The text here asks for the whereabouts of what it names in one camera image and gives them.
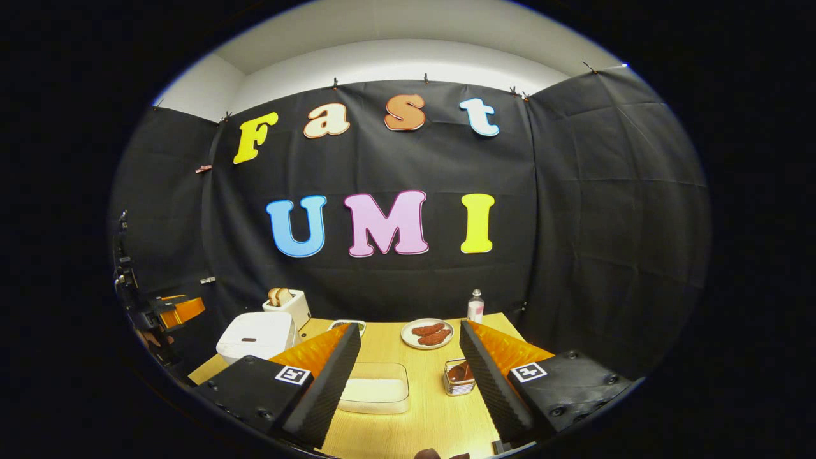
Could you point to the brown meat slice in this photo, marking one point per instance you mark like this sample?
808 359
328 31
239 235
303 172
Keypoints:
428 329
435 338

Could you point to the white rice pile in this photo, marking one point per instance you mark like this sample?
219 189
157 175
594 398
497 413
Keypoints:
376 390

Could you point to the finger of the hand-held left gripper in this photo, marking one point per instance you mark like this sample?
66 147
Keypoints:
188 311
172 297

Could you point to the row of small black clips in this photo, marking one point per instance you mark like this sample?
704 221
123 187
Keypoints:
426 78

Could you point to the clear glass container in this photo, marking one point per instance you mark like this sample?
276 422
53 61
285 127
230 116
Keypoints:
376 370

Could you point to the white divided bean dish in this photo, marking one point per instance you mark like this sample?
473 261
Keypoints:
356 325

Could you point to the brown wooden spoon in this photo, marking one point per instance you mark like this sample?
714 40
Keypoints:
460 371

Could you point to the black backdrop cloth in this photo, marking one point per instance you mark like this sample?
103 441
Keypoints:
574 223

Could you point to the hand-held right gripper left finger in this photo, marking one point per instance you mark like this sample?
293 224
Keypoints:
325 382

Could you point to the white toaster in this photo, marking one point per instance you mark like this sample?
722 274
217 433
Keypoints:
298 312

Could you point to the clear bottle pink label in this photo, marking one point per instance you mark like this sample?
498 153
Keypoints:
475 309

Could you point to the toasted bread slice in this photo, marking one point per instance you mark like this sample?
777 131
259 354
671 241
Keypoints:
273 296
285 295

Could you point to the white rice cooker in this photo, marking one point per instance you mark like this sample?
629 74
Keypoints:
255 338

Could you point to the round white plate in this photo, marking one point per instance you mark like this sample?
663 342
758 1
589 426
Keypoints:
408 338

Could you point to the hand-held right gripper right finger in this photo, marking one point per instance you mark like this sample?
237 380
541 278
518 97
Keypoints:
488 382

